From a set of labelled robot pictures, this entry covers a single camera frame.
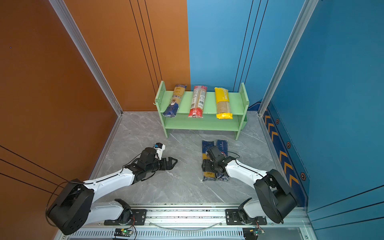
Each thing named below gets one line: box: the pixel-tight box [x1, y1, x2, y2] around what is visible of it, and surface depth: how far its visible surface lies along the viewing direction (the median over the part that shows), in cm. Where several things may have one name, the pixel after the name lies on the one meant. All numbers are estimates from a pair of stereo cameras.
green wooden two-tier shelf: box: [153, 80, 250, 141], surface depth 91 cm
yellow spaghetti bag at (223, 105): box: [214, 87, 233, 120], surface depth 84 cm
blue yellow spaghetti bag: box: [162, 84, 188, 118], surface depth 86 cm
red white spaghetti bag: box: [188, 85, 208, 118], surface depth 84 cm
